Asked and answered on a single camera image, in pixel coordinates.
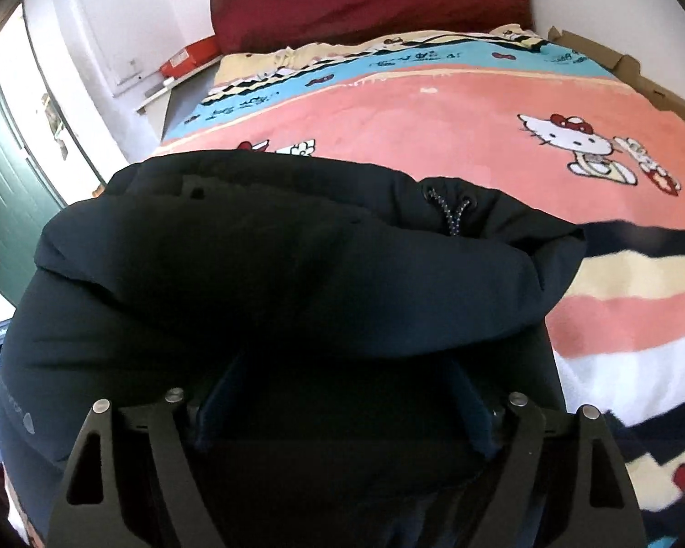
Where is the dark red headboard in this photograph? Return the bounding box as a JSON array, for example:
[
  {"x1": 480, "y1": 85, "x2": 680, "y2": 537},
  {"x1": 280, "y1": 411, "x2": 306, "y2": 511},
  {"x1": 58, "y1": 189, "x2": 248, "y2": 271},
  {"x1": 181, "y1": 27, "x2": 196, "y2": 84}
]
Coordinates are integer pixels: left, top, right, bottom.
[{"x1": 209, "y1": 0, "x2": 535, "y2": 53}]

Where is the green door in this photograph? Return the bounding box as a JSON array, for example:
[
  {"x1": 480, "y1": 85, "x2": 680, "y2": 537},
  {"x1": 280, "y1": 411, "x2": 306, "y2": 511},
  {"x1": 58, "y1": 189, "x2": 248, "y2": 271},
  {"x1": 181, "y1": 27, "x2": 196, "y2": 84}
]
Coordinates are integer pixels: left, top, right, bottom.
[{"x1": 0, "y1": 62, "x2": 66, "y2": 243}]

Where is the black hooded puffer jacket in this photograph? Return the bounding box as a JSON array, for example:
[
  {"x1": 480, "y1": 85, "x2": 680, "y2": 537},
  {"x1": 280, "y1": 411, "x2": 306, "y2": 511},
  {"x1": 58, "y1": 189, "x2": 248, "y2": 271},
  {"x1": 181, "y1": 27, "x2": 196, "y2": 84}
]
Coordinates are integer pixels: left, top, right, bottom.
[{"x1": 0, "y1": 148, "x2": 589, "y2": 548}]

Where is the white bedside shelf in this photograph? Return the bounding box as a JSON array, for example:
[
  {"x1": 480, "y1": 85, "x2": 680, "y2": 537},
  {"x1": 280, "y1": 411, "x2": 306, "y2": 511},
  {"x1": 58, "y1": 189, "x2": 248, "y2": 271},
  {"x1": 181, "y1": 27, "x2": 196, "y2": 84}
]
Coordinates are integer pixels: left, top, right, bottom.
[{"x1": 136, "y1": 63, "x2": 221, "y2": 141}]

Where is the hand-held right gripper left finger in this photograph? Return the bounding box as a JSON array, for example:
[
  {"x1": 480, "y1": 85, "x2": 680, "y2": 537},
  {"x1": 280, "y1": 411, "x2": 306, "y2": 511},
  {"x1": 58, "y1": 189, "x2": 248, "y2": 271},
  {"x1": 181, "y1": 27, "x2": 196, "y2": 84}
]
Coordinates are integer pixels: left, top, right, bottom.
[{"x1": 44, "y1": 354, "x2": 246, "y2": 548}]

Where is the red box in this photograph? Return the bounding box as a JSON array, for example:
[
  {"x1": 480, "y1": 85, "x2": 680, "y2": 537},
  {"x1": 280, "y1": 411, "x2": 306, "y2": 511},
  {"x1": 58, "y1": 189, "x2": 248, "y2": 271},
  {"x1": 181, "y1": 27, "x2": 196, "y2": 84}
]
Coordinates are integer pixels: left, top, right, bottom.
[{"x1": 159, "y1": 37, "x2": 221, "y2": 77}]

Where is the pink cartoon printed blanket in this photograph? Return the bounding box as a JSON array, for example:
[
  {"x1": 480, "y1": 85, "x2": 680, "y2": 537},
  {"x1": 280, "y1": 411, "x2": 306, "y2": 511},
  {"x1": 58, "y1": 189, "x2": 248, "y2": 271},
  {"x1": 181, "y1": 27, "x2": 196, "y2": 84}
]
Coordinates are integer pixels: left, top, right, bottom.
[{"x1": 5, "y1": 24, "x2": 685, "y2": 548}]

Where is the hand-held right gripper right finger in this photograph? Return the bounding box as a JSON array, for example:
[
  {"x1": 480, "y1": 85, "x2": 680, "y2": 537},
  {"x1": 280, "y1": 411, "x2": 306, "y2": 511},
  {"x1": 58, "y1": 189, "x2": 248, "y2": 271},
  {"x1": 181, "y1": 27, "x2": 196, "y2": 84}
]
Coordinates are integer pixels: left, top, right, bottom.
[{"x1": 448, "y1": 362, "x2": 647, "y2": 548}]

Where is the brown cardboard sheet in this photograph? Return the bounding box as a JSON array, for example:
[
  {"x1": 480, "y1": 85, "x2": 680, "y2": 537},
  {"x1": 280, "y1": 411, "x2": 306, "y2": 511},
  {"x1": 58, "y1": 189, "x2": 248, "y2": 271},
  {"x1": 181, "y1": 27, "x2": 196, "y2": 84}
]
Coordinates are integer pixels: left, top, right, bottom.
[{"x1": 548, "y1": 25, "x2": 685, "y2": 143}]

